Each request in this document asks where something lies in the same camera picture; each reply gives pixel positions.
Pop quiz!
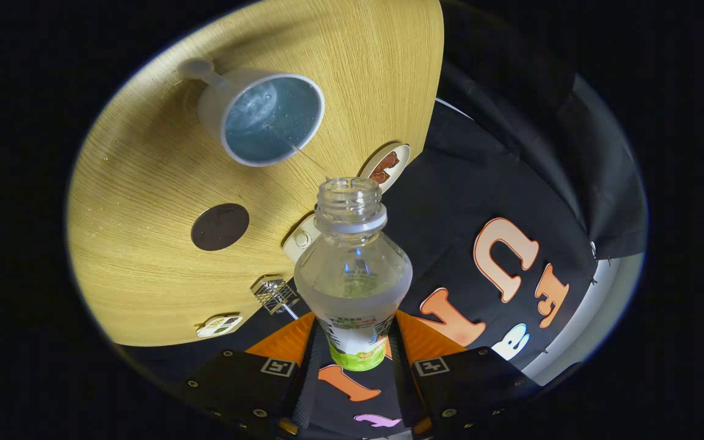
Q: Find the white cup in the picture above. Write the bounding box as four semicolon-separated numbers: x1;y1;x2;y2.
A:
178;58;326;168

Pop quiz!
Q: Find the clear plastic juice bottle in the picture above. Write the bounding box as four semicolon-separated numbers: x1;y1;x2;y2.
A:
293;177;414;372

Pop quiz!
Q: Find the white round plate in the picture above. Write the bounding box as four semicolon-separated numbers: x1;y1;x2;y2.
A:
358;144;411;187

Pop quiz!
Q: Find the wire utensil holder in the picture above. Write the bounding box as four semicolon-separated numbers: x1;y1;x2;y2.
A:
251;275;299;315

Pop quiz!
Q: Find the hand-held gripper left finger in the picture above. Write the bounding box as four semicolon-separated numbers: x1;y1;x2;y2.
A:
172;310;317;440

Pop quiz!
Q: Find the white divided bean dish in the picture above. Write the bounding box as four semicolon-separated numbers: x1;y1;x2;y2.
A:
196;315;244;338

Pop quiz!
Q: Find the wooden table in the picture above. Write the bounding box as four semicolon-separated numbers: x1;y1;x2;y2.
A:
66;0;444;348

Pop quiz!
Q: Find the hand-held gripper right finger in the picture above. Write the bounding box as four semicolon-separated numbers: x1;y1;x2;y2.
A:
389;309;542;440

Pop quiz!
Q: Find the dark round coaster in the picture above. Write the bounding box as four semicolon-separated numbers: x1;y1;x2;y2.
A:
191;203;250;252

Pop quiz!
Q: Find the white toaster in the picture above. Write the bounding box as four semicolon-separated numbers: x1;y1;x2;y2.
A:
282;214;322;263

